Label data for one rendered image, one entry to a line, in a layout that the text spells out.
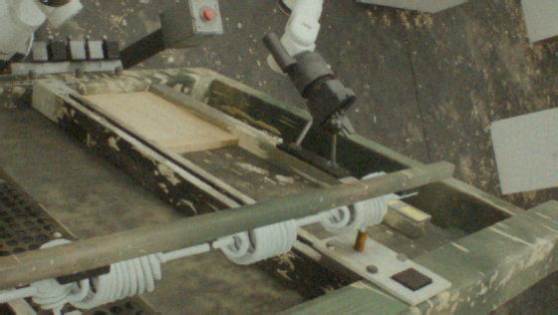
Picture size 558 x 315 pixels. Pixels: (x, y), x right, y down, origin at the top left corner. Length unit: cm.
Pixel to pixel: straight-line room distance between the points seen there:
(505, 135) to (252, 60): 251
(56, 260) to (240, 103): 151
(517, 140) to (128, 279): 479
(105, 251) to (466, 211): 111
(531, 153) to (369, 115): 163
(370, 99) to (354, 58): 27
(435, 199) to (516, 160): 376
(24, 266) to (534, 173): 491
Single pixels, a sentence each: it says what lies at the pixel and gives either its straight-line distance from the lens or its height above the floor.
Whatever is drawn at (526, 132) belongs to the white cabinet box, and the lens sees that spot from 530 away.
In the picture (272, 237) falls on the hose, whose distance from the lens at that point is 78.
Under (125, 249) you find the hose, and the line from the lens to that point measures 60.
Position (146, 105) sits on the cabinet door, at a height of 98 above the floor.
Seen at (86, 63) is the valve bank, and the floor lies 74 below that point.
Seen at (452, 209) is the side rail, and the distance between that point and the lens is 159.
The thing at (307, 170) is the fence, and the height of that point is 145.
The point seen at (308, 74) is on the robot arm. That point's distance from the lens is 149.
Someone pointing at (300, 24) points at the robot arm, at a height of 149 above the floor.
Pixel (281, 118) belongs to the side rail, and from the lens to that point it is 190.
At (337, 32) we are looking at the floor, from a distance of 410.
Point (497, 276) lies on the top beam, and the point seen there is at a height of 195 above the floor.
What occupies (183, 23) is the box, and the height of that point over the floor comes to 88.
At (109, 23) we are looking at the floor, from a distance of 306.
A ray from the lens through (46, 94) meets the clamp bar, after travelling 171.
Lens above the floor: 249
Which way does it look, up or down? 45 degrees down
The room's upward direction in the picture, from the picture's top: 77 degrees clockwise
